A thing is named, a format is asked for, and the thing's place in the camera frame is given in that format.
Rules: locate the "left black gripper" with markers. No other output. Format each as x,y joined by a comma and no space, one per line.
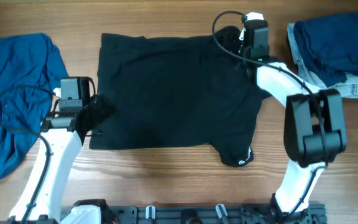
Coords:
96,109

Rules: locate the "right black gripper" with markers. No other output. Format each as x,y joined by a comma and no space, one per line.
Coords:
229,37

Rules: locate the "black t-shirt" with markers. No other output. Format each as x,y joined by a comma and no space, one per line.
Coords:
177,92

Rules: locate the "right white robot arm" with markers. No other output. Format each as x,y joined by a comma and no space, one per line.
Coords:
314,133

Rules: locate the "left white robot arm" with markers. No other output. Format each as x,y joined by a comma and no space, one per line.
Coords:
62,137

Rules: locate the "teal blue shirt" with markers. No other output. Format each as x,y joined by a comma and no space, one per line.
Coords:
31,67

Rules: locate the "navy blue folded garment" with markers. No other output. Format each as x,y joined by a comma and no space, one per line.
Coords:
328,46

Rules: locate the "grey folded garment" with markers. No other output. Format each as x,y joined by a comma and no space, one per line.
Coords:
347,89

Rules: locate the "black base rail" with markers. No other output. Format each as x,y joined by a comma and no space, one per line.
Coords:
216,214

